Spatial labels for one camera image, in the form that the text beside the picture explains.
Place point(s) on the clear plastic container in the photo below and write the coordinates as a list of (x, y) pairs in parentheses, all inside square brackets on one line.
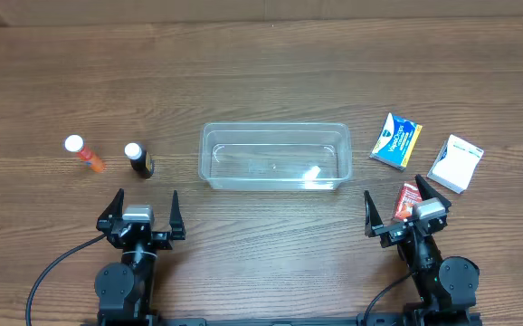
[(274, 156)]

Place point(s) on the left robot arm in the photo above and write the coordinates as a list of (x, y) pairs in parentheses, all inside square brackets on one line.
[(125, 288)]

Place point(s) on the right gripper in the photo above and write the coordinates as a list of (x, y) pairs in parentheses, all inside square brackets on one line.
[(406, 228)]

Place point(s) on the red orange small box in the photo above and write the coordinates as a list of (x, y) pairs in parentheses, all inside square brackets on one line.
[(408, 196)]

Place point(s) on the orange tube white cap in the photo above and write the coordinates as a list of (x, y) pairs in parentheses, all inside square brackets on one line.
[(75, 144)]

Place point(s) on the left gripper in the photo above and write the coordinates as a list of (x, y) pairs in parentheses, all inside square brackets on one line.
[(139, 230)]

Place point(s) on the white medicine box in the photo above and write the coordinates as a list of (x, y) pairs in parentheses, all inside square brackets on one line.
[(455, 164)]

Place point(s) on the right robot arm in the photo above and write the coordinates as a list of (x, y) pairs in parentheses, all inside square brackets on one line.
[(446, 286)]

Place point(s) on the blue yellow VapoDrops box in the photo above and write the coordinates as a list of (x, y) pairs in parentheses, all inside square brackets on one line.
[(396, 141)]

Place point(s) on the dark bottle white cap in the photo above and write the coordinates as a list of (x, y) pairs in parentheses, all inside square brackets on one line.
[(140, 159)]

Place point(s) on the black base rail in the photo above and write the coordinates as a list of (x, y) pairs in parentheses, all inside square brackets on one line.
[(279, 322)]

